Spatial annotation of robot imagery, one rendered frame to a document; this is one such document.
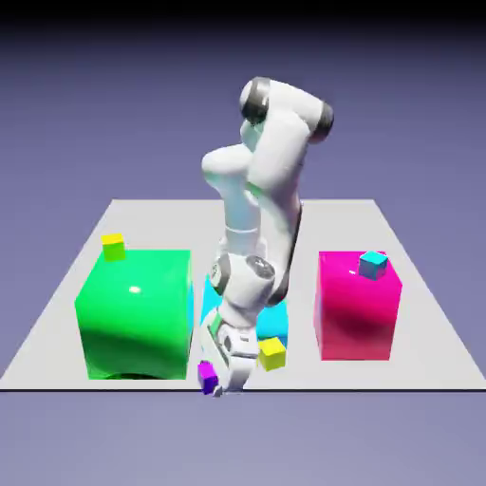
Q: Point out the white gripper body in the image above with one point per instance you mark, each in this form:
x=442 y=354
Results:
x=243 y=374

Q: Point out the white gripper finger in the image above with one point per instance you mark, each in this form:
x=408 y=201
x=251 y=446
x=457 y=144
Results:
x=218 y=391

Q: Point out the small purple cube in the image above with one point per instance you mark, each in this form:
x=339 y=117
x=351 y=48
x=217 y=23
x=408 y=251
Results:
x=207 y=374

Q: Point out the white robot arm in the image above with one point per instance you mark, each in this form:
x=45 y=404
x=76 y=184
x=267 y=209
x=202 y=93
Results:
x=273 y=159

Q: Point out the small yellow cube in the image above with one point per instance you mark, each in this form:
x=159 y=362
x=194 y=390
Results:
x=113 y=246
x=271 y=355

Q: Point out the small cyan cube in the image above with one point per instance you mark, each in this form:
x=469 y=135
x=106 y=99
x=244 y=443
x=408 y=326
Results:
x=373 y=265

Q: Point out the large cyan box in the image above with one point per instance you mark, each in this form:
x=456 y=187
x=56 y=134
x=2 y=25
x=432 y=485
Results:
x=275 y=322

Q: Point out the large green box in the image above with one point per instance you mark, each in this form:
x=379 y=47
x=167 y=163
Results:
x=133 y=311

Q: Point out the large pink box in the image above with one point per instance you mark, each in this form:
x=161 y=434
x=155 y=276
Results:
x=357 y=311

